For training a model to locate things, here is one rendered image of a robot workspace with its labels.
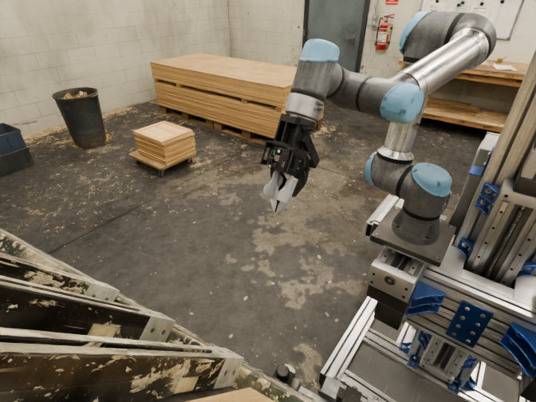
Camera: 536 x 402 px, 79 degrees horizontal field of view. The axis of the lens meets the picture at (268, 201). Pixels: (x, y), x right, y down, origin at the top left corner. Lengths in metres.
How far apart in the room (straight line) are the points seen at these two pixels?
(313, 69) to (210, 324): 1.75
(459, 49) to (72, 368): 0.90
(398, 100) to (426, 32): 0.40
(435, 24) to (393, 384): 1.46
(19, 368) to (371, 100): 0.66
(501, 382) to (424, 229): 1.06
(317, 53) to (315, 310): 1.77
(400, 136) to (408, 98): 0.43
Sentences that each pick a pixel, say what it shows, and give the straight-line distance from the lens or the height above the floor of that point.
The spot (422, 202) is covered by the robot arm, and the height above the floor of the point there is 1.19.
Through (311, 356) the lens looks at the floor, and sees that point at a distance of 2.03.
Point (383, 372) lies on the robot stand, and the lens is 1.82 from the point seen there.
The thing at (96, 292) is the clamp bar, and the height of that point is 0.99.
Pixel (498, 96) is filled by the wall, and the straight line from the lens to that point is 5.74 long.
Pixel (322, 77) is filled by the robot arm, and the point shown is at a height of 1.59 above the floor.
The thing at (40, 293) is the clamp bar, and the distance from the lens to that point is 0.69.
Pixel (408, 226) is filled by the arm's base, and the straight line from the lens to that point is 1.14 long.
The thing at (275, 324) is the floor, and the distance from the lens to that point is 2.13.
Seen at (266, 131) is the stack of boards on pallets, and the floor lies 0.21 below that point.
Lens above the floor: 1.74
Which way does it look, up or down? 34 degrees down
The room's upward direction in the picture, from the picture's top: straight up
